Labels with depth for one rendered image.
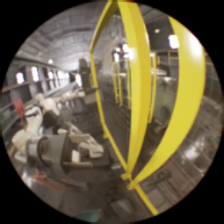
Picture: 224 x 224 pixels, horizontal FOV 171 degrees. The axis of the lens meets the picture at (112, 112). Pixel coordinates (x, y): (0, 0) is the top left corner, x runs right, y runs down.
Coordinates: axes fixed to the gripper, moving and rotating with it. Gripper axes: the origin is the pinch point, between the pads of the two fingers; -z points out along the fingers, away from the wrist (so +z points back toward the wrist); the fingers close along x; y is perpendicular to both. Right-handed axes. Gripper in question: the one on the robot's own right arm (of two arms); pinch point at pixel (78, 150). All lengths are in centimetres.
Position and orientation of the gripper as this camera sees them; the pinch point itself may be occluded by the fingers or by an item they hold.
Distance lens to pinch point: 20.0
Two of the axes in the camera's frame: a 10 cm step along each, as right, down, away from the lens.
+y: -0.5, -8.4, -5.4
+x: 2.2, 5.1, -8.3
